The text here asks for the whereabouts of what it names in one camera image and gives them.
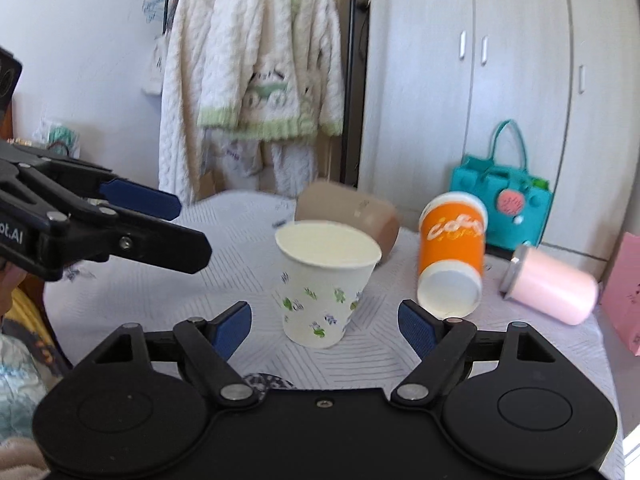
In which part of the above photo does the yellow cloth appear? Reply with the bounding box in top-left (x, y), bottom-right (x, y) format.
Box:
top-left (9, 287), bottom-right (52, 357)

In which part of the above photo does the light blue printed cloth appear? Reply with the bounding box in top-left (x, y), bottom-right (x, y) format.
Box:
top-left (0, 332), bottom-right (66, 441)

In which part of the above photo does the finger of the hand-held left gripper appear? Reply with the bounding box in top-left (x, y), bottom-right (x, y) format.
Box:
top-left (0, 141), bottom-right (182, 221)
top-left (42, 205), bottom-right (212, 281)

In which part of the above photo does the brown paper cup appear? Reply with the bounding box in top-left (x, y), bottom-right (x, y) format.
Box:
top-left (294, 180), bottom-right (401, 267)

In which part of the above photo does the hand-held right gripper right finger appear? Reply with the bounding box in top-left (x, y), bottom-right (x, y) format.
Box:
top-left (390, 300), bottom-right (569, 408)

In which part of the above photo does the white wardrobe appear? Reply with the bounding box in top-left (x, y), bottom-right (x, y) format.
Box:
top-left (360, 0), bottom-right (640, 271)

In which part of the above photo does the green and white bag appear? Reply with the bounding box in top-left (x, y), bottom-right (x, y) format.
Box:
top-left (34, 119), bottom-right (82, 159)

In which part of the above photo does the dark patterned cloth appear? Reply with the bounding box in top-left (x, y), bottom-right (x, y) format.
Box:
top-left (242, 372), bottom-right (297, 392)

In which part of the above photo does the orange paper cup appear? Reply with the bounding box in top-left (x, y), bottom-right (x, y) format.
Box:
top-left (416, 191), bottom-right (489, 320)

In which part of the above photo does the pink tumbler with metal lid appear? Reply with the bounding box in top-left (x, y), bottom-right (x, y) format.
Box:
top-left (499, 244), bottom-right (600, 326)

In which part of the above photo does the teal felt handbag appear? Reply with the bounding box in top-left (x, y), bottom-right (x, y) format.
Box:
top-left (451, 120), bottom-right (555, 250)

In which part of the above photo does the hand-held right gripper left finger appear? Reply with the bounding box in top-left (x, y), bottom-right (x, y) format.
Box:
top-left (75, 301), bottom-right (261, 408)

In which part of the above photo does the white tote bag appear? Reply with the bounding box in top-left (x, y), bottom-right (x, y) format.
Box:
top-left (141, 35), bottom-right (169, 97)

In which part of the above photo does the white floral paper cup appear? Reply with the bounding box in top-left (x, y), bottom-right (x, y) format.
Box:
top-left (272, 220), bottom-right (383, 349)

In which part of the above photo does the white knit cardigan green trim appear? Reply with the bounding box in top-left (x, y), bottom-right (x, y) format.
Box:
top-left (197, 0), bottom-right (346, 142)

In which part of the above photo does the black clothes rack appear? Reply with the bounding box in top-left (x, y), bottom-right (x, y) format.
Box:
top-left (162, 0), bottom-right (373, 188)

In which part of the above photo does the white cable knit robe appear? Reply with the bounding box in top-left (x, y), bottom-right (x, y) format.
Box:
top-left (159, 0), bottom-right (321, 206)

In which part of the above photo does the pink box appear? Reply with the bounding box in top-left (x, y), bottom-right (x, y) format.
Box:
top-left (600, 232), bottom-right (640, 356)

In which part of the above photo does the white quilted table cover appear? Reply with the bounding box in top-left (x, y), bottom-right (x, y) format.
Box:
top-left (42, 190), bottom-right (622, 480)

